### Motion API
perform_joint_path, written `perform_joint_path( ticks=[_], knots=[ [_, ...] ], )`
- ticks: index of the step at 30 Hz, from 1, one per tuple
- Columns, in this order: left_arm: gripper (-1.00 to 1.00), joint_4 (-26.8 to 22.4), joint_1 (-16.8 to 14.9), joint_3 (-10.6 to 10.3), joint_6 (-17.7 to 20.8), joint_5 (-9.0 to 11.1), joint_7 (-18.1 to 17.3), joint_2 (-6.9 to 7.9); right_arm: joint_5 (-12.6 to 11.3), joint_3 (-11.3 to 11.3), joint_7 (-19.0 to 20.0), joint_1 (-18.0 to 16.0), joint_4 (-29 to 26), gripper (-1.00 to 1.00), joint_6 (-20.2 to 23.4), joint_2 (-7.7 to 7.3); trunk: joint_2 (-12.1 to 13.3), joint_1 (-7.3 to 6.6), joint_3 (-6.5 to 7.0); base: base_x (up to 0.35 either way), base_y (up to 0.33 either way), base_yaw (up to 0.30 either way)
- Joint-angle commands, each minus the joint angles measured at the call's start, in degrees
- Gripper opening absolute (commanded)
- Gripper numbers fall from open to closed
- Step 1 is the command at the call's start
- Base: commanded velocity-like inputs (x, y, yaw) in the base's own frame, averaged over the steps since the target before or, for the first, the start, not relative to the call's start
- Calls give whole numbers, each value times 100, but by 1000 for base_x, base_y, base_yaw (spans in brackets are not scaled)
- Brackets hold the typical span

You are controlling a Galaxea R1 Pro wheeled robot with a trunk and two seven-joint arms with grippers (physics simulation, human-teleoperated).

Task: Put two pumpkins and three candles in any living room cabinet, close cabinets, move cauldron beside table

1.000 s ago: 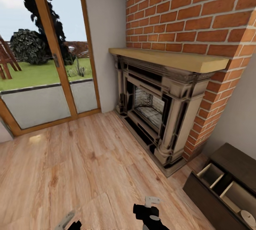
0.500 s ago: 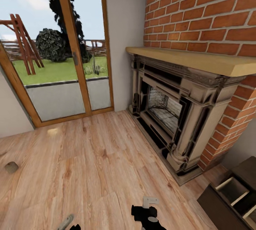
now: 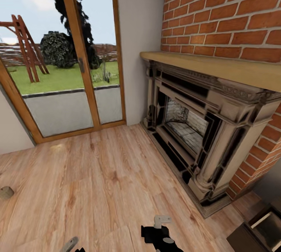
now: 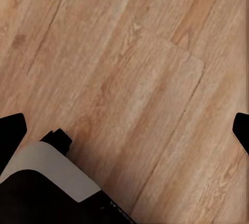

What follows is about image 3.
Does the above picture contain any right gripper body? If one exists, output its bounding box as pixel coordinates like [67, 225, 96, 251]
[144, 226, 169, 246]

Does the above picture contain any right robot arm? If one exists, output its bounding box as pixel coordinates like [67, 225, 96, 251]
[141, 215, 184, 252]

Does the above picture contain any pillar candle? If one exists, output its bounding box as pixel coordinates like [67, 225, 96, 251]
[0, 186, 14, 200]

